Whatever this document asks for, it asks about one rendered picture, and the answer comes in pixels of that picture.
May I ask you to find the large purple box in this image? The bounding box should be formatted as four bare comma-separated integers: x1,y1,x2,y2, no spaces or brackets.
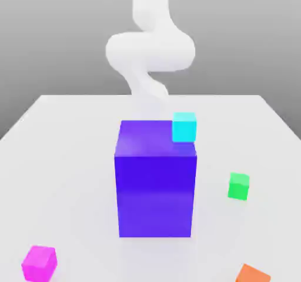
114,120,198,238

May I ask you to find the small green cube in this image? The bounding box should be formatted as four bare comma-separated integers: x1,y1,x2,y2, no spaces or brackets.
227,172,250,201

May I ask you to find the small magenta cube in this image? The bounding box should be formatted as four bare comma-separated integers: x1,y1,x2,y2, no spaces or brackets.
21,245,58,282

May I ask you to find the small orange cube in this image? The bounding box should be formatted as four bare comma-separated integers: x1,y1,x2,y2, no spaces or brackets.
235,263,272,282

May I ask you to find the small cyan cube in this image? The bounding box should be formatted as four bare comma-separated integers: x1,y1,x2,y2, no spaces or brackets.
172,111,197,143

